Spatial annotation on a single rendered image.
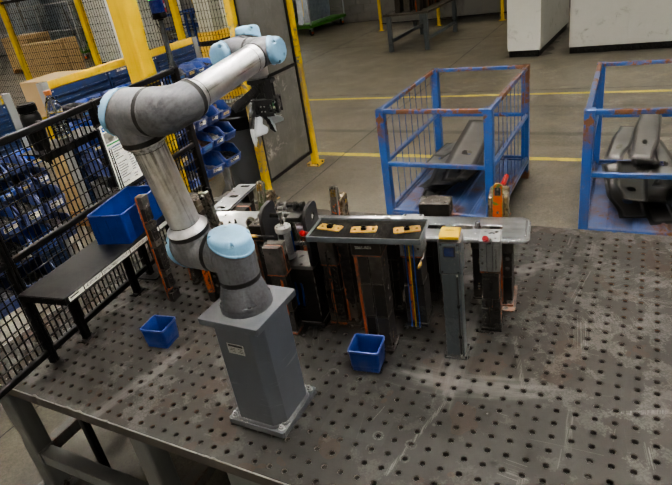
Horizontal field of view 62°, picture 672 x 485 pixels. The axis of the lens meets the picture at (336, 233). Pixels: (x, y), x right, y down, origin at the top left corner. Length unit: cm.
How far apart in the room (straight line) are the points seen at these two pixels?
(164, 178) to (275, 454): 84
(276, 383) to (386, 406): 35
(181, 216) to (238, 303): 28
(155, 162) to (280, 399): 76
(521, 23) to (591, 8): 99
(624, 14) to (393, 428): 839
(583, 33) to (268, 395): 852
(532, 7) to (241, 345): 850
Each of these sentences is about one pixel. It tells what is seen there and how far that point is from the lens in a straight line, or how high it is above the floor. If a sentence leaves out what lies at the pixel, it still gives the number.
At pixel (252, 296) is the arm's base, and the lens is 155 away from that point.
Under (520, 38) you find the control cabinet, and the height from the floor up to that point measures 29.
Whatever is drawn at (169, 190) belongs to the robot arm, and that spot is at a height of 147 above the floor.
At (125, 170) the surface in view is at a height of 122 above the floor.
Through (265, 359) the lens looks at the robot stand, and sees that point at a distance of 161.
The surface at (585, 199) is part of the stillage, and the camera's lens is 371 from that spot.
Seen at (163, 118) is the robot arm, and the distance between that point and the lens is 134.
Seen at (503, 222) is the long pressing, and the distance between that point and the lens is 210.
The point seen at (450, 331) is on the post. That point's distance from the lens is 188.
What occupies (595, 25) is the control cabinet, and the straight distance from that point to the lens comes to 959.
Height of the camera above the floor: 196
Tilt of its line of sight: 27 degrees down
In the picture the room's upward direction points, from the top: 9 degrees counter-clockwise
